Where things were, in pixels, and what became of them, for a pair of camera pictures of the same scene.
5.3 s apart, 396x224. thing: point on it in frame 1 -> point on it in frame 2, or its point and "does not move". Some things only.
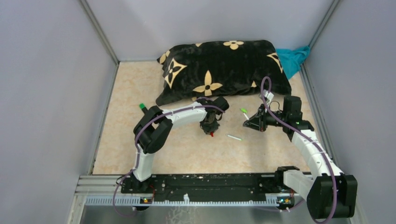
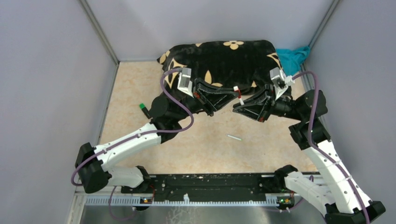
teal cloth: x=292 y=59 does not move
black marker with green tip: x=142 y=107 does not move
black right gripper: x=258 y=122 -> x=261 y=96
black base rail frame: x=145 y=189 does not move
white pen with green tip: x=238 y=139 does not move
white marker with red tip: x=246 y=116 -> x=241 y=101
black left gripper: x=209 y=124 -> x=195 y=94
